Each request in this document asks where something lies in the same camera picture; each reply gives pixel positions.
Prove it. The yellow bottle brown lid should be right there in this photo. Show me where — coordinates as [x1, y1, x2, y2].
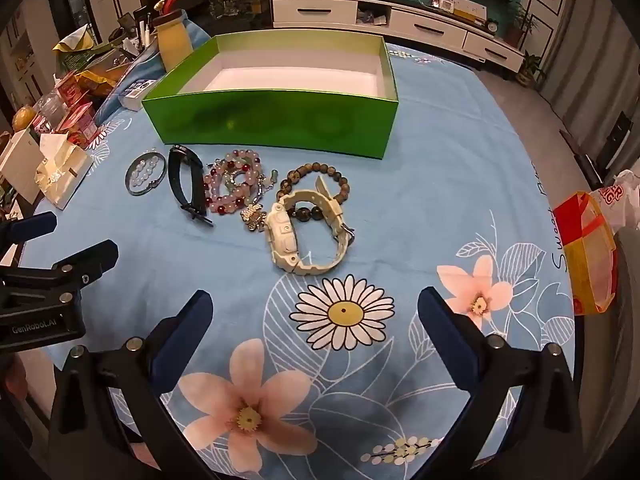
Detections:
[152, 0, 193, 73]

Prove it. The pink bead bracelet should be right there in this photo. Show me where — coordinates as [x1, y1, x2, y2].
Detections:
[202, 148, 266, 216]

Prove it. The blue floral tablecloth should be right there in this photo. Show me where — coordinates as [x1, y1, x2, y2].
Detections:
[19, 41, 576, 480]

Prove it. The brown bead bracelet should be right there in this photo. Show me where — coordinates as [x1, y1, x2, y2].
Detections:
[278, 160, 350, 224]

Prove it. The silver bangle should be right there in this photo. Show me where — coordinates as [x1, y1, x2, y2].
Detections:
[125, 151, 168, 196]

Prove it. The white tissue box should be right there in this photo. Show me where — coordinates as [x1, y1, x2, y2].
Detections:
[35, 133, 92, 210]

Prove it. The green cardboard box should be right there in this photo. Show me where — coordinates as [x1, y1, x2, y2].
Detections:
[142, 28, 399, 159]

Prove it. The white red plastic bag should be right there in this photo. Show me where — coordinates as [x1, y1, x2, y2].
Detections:
[590, 169, 640, 233]

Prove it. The potted green plant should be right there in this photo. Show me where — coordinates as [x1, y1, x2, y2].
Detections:
[208, 0, 269, 29]

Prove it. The gold clover brooch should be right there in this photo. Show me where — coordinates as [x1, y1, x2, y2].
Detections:
[241, 204, 267, 232]

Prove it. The floss pick box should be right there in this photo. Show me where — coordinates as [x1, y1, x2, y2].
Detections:
[119, 79, 157, 112]

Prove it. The black wrist watch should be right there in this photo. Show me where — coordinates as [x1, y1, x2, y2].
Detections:
[168, 145, 214, 228]

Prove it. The white digital watch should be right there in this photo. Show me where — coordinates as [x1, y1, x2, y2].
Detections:
[265, 177, 355, 276]

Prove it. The grey curtain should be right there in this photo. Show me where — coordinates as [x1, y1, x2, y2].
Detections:
[541, 0, 639, 141]

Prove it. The white tv cabinet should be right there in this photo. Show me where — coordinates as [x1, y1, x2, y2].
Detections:
[271, 0, 524, 73]

